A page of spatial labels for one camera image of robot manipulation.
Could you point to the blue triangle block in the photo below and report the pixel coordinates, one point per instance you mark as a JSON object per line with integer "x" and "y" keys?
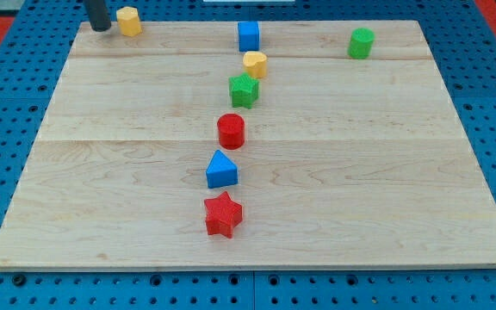
{"x": 221, "y": 171}

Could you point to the green cylinder block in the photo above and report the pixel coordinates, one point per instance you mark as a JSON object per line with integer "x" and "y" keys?
{"x": 361, "y": 42}

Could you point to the yellow heart block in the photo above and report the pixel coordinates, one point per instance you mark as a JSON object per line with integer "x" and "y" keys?
{"x": 255, "y": 64}

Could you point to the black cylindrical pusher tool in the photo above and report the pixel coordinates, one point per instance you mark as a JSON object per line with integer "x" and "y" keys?
{"x": 98, "y": 15}

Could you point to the red cylinder block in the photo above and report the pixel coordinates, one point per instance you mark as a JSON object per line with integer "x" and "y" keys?
{"x": 231, "y": 131}

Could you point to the blue cube block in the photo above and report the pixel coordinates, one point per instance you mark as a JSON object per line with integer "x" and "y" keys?
{"x": 249, "y": 36}

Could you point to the red star block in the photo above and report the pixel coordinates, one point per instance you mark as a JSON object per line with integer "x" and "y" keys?
{"x": 223, "y": 214}

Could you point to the green star block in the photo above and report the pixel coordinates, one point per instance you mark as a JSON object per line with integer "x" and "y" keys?
{"x": 243, "y": 90}

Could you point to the yellow hexagon block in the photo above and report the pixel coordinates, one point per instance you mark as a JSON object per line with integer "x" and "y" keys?
{"x": 129, "y": 21}

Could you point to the wooden board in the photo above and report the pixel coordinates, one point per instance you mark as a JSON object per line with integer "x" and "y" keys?
{"x": 347, "y": 164}

